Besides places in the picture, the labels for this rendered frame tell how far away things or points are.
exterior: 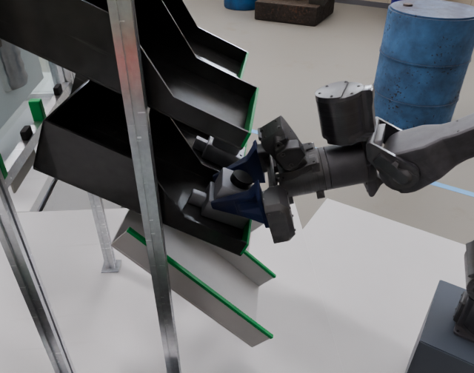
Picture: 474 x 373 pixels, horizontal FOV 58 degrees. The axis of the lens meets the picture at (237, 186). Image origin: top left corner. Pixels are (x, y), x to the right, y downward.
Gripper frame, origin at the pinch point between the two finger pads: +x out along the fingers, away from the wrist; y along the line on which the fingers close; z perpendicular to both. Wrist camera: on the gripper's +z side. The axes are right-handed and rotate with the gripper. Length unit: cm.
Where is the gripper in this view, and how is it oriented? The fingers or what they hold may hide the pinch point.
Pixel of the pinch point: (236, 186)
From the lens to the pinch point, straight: 58.0
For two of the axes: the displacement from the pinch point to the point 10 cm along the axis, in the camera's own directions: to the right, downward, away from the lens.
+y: 0.0, 6.1, -7.9
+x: -9.7, 2.0, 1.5
